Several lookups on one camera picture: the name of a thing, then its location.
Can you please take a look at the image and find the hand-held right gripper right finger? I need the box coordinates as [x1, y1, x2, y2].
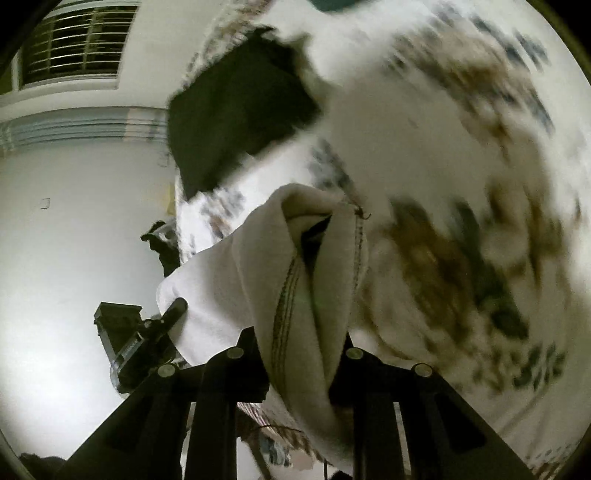
[328, 333, 536, 480]

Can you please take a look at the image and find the barred window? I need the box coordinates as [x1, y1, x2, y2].
[17, 2, 140, 88]

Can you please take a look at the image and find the black cloth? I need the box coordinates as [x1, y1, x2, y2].
[167, 25, 323, 200]

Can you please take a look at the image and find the white cloth with striped edge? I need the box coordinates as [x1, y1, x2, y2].
[157, 183, 370, 472]

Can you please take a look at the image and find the teal cloth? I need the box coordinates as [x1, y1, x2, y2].
[313, 0, 366, 13]

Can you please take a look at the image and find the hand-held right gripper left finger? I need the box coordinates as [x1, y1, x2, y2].
[55, 325, 271, 480]

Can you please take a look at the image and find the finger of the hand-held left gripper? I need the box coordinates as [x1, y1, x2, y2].
[158, 298, 189, 331]

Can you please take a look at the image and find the dark cloth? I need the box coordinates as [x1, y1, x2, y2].
[141, 220, 182, 278]

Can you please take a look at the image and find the floral printed bed sheet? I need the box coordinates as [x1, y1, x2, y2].
[173, 0, 591, 480]

